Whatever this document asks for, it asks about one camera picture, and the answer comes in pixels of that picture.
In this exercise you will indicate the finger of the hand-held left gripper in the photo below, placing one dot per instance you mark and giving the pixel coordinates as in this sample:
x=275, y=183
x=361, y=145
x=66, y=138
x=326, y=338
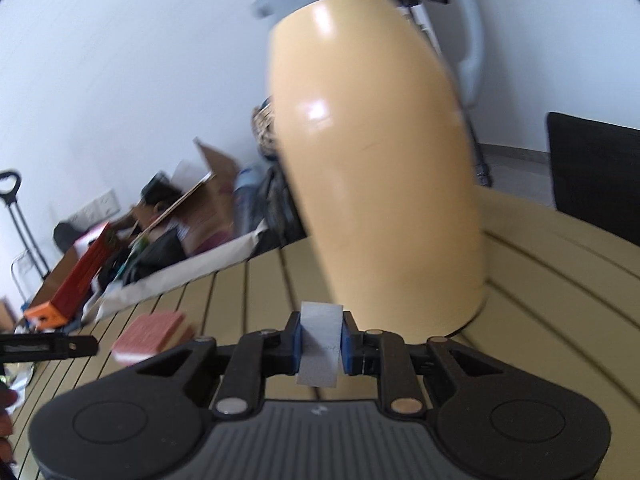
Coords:
x=50, y=347

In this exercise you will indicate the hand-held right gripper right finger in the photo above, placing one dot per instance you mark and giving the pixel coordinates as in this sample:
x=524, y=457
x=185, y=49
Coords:
x=346, y=347

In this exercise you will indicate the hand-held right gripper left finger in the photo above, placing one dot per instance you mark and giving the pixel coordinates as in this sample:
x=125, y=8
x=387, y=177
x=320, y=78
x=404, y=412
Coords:
x=296, y=347

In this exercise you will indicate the white box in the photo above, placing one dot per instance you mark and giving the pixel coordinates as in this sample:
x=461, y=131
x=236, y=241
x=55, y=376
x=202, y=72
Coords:
x=320, y=340

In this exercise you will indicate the person's left hand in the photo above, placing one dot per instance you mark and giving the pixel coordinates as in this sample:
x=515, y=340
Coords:
x=6, y=400

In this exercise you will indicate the orange cardboard tray box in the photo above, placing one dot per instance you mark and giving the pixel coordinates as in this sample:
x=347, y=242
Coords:
x=80, y=280

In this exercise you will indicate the pink textured box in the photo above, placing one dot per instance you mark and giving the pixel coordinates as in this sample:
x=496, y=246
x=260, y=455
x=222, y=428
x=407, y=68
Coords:
x=150, y=335

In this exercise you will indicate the black soft bag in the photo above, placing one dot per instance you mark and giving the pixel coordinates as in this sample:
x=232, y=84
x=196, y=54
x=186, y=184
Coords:
x=67, y=236

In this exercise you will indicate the black suitcase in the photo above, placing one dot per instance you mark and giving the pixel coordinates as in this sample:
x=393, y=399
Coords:
x=277, y=210

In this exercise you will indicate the flat black fabric bag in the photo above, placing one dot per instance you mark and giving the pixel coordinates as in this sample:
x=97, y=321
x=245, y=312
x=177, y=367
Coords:
x=155, y=255

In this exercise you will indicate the brown shipping cardboard box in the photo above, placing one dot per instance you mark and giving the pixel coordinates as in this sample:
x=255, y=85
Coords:
x=217, y=195

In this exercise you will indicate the yellow thermos jug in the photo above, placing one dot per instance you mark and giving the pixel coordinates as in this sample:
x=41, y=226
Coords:
x=375, y=160

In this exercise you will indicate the black glossy case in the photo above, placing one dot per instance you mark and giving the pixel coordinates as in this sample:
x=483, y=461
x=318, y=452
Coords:
x=155, y=187

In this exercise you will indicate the olive folding table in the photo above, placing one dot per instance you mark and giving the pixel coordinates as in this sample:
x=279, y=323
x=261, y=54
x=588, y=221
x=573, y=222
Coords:
x=550, y=270

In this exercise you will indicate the wicker ball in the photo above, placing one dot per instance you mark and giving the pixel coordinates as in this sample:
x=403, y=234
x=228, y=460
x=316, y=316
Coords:
x=262, y=125

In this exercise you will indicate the black folding chair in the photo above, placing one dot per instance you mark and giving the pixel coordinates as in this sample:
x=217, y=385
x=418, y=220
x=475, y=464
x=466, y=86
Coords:
x=595, y=175

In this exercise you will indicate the white wall socket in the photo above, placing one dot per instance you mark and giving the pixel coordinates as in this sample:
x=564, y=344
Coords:
x=80, y=217
x=110, y=200
x=95, y=208

